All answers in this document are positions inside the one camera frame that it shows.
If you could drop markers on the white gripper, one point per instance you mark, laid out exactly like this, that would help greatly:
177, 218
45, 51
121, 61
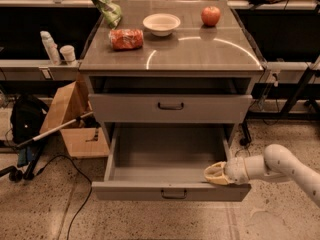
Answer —
236, 171

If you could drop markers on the grey drawer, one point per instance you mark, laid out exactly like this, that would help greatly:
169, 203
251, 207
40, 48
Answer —
168, 100
158, 162

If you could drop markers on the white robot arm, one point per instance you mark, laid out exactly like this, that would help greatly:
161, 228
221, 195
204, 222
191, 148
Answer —
276, 164

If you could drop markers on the grey drawer cabinet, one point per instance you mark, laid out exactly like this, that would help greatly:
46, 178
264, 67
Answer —
192, 50

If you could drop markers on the grey top drawer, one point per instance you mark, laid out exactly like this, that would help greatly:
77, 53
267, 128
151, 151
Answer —
168, 100

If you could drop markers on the white and black pole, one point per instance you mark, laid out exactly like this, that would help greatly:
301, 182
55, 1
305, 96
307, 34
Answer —
51, 131

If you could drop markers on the red apple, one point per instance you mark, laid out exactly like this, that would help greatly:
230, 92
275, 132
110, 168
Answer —
210, 15

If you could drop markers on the white bowl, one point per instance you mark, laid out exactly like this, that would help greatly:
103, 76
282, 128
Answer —
161, 24

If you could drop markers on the brown cardboard box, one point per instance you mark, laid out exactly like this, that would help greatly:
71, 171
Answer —
84, 139

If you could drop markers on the orange snack bag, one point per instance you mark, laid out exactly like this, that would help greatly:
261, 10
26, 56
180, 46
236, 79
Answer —
126, 39

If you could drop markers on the white paper cup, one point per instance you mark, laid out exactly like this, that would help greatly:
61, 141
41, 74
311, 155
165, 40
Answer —
68, 53

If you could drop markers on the black backpack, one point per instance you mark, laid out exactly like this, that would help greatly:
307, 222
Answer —
27, 117

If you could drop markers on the black headphones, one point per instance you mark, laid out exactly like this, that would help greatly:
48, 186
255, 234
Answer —
14, 174

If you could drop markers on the white bottle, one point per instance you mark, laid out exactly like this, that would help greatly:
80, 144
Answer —
50, 47

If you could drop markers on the green chip bag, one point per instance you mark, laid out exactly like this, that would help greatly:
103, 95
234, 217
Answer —
111, 12

